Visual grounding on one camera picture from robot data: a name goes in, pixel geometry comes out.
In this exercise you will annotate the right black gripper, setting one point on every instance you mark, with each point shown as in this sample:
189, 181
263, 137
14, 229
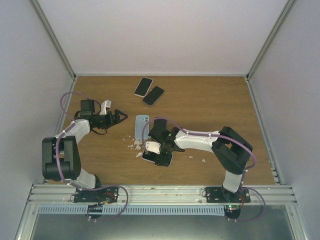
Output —
161, 161

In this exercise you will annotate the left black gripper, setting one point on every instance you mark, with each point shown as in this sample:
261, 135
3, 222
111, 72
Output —
112, 122

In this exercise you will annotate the phone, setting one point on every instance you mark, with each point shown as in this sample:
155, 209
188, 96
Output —
161, 160
151, 98
143, 87

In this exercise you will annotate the light blue phone case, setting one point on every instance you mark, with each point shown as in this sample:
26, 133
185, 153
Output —
140, 122

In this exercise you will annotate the black smartphone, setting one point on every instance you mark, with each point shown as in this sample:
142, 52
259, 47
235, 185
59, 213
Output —
160, 125

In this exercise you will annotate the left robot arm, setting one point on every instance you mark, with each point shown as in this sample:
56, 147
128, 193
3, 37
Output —
60, 154

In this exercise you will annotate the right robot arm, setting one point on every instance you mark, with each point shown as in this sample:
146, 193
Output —
231, 150

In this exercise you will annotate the phone in grey case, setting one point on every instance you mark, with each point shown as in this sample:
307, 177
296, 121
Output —
151, 98

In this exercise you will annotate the phone in white case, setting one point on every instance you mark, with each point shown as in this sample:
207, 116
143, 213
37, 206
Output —
143, 87

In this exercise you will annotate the white debris pile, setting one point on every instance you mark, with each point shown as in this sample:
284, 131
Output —
139, 146

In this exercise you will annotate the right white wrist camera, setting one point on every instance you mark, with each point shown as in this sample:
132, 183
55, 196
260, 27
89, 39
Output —
152, 147

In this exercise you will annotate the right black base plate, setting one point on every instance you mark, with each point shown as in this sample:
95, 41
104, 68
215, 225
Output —
217, 194

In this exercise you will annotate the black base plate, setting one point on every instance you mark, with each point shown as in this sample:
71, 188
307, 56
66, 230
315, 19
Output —
105, 196
217, 194

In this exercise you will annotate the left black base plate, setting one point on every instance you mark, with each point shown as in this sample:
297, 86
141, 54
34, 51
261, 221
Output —
105, 196

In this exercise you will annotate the aluminium rail frame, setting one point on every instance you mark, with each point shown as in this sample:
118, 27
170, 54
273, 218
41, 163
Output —
163, 194

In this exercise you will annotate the grey slotted cable duct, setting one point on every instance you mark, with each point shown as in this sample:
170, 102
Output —
134, 209

